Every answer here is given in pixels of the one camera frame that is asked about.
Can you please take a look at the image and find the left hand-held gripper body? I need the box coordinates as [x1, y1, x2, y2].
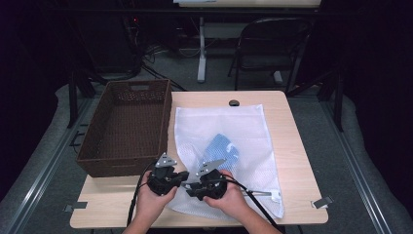
[146, 152, 179, 197]

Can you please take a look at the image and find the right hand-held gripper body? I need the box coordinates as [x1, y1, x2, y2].
[194, 158, 228, 201]

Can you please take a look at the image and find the blue garment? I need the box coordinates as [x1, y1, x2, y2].
[199, 133, 241, 170]

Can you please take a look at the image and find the white mesh laundry bag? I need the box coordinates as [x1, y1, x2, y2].
[167, 103, 285, 220]

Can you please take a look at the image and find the brown woven basket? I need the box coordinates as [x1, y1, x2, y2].
[76, 78, 173, 178]

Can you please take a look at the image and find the person's left hand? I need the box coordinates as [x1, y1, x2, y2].
[134, 170, 179, 226]

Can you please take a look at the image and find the person's right hand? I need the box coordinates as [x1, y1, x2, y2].
[203, 169, 253, 222]

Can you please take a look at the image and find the grey tape piece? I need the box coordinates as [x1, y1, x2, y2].
[63, 201, 89, 213]
[311, 195, 334, 209]

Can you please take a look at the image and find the white desk leg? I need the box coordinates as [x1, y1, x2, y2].
[197, 17, 207, 84]

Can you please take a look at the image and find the black metal stand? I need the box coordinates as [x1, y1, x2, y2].
[66, 69, 98, 130]
[285, 69, 345, 133]

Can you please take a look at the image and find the black folding chair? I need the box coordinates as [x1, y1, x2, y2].
[227, 18, 313, 94]

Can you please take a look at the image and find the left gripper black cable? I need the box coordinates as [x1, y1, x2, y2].
[126, 162, 158, 226]

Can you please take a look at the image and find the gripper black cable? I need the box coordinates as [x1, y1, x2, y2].
[126, 162, 158, 226]
[223, 178, 278, 232]

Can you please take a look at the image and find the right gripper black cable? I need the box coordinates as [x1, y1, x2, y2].
[223, 178, 278, 232]

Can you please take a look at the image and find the aluminium floor rail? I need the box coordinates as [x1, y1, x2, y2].
[319, 98, 394, 234]
[6, 97, 95, 234]

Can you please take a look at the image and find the bundle of floor cables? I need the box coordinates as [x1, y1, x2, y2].
[123, 16, 188, 92]

